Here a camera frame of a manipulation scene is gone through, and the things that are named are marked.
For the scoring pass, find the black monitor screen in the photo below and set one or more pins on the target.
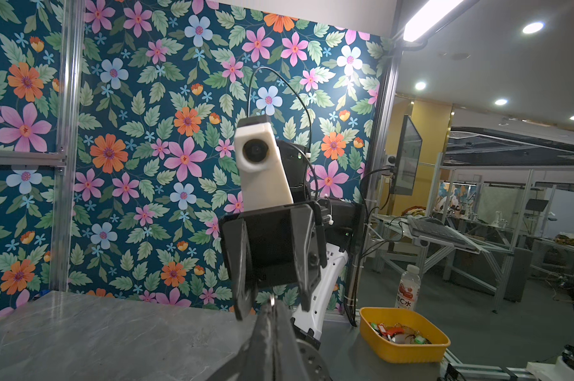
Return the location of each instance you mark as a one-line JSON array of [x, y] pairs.
[[407, 158]]

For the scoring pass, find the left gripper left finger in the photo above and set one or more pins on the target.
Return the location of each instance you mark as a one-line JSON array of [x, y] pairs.
[[255, 360]]

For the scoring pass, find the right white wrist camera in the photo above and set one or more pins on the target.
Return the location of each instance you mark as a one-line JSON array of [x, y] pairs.
[[263, 180]]

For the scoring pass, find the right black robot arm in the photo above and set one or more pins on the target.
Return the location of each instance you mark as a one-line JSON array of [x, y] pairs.
[[337, 224]]

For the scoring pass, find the grey metal desk frame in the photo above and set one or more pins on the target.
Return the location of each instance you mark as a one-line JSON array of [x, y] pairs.
[[502, 269]]

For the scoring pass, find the plastic water bottle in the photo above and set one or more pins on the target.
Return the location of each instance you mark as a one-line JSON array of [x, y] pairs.
[[409, 288]]

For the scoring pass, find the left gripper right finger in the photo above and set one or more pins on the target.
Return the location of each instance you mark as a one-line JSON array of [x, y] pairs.
[[294, 359]]

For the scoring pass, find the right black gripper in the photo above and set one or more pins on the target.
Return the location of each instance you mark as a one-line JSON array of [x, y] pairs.
[[273, 247]]

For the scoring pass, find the yellow plastic tray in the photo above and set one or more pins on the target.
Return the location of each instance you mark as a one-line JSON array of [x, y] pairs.
[[400, 336]]

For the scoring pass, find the ceiling strip light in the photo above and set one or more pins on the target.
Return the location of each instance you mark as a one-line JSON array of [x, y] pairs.
[[431, 13]]

